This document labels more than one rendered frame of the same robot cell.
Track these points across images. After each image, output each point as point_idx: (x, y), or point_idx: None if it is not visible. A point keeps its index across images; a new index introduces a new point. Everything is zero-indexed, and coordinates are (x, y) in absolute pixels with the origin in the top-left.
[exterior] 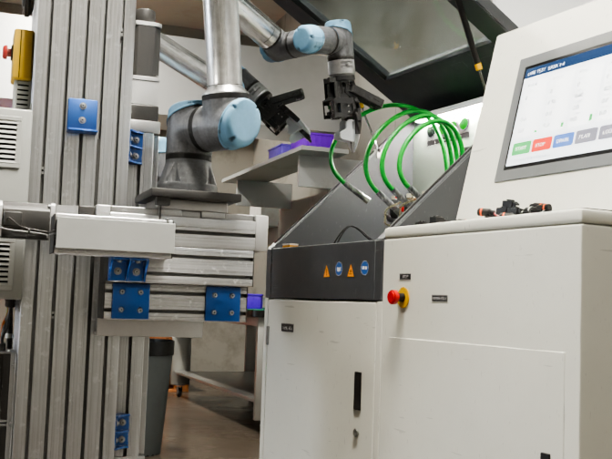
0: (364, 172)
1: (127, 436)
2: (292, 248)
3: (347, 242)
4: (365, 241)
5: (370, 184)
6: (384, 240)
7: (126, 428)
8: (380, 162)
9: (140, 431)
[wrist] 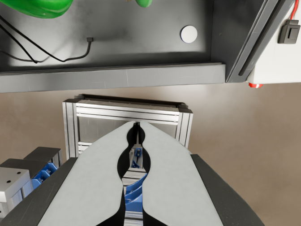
0: (54, 18)
1: (132, 163)
2: (11, 92)
3: (156, 85)
4: (202, 84)
5: (71, 3)
6: (246, 81)
7: (132, 166)
8: (143, 2)
9: (129, 158)
